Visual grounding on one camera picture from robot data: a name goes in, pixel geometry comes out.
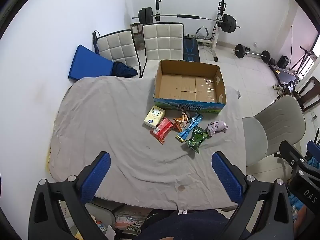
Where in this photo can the white padded chair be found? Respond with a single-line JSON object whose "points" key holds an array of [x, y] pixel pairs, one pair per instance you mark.
{"points": [[162, 42], [117, 47]]}

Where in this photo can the black tripod stand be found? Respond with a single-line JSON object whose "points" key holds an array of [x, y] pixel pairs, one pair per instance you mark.
{"points": [[303, 55]]}

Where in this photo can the cardboard box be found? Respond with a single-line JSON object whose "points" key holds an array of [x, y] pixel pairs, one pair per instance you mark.
{"points": [[190, 90]]}

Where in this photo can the dark wooden chair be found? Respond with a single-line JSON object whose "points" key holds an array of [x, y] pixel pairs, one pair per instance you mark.
{"points": [[310, 92]]}

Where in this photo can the blue folded mat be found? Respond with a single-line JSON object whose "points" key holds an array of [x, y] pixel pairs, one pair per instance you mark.
{"points": [[87, 63]]}

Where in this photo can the beige office chair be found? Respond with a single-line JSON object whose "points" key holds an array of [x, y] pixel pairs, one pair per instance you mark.
{"points": [[275, 122]]}

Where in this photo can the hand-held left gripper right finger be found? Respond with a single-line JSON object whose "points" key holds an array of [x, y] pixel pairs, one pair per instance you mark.
{"points": [[226, 177]]}

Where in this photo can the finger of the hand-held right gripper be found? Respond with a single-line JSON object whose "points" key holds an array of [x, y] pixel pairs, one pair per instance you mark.
{"points": [[314, 148], [290, 151]]}

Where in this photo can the orange snack packet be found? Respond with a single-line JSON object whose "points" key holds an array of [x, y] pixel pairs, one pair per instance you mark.
{"points": [[181, 122]]}

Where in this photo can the dark blue long bag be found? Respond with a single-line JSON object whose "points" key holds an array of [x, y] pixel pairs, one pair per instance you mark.
{"points": [[95, 41]]}

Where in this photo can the person's dark clothing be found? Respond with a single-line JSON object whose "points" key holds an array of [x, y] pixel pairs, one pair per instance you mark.
{"points": [[190, 225]]}

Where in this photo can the white yellow tissue pack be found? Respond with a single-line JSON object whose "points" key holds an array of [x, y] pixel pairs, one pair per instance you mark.
{"points": [[153, 117]]}

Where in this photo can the black weight bench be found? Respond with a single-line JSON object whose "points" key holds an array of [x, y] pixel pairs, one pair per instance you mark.
{"points": [[191, 50]]}

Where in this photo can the red snack packet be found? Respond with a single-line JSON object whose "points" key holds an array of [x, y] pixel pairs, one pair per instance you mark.
{"points": [[162, 130]]}

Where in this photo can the dark blue jacket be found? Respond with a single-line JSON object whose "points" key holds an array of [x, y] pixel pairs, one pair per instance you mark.
{"points": [[123, 70]]}

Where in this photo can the treadmill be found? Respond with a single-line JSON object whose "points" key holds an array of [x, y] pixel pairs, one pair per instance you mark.
{"points": [[282, 73]]}

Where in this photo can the black weight plate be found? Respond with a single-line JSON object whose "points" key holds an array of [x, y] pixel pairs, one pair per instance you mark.
{"points": [[272, 61]]}

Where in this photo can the purple cloth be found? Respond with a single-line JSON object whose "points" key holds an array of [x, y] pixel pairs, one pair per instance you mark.
{"points": [[217, 127]]}

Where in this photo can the black speaker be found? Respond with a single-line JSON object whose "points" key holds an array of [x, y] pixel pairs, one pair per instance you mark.
{"points": [[283, 62]]}

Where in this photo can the green snack packet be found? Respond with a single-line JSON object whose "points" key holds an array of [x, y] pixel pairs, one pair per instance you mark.
{"points": [[197, 138]]}

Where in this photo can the grey tablecloth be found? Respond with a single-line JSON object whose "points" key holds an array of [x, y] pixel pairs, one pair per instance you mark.
{"points": [[112, 130]]}

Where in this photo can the window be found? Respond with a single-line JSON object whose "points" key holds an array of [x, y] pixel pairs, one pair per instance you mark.
{"points": [[313, 55]]}

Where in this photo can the long barbell with black plates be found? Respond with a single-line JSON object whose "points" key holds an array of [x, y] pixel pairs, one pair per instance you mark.
{"points": [[146, 15]]}

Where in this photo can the white shoe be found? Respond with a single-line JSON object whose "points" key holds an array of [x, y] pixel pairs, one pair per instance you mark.
{"points": [[276, 87], [280, 91]]}

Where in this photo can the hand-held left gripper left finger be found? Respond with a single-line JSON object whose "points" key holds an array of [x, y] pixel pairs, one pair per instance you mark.
{"points": [[96, 177]]}

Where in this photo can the person's right forearm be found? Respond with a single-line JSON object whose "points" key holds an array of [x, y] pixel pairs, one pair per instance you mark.
{"points": [[302, 222]]}

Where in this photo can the long blue snack packet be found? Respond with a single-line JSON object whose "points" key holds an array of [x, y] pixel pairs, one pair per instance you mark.
{"points": [[191, 127]]}

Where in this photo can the short barbell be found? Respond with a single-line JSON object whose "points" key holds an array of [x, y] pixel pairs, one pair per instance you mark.
{"points": [[240, 50]]}

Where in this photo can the white barbell rack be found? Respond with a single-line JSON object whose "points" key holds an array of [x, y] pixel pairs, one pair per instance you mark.
{"points": [[219, 20]]}

